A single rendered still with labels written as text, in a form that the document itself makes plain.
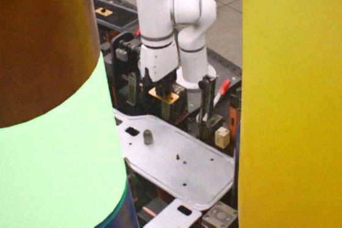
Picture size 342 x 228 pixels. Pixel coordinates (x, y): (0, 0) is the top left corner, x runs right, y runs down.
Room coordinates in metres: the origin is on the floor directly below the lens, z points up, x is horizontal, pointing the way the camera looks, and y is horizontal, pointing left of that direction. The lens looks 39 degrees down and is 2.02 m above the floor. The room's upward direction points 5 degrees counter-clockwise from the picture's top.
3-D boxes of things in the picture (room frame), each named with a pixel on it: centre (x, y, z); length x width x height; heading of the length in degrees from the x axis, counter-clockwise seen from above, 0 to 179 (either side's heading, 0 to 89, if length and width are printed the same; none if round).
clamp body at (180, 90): (1.23, -0.02, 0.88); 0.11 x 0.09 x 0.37; 135
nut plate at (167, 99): (0.98, 0.02, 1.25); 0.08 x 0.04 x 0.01; 45
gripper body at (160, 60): (0.98, 0.02, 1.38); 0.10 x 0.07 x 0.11; 135
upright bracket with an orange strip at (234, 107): (1.01, -0.18, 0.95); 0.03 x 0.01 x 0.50; 45
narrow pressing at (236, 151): (0.78, -0.18, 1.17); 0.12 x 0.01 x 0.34; 135
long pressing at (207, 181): (1.31, 0.34, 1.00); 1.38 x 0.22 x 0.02; 45
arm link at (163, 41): (0.98, 0.02, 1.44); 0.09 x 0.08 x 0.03; 135
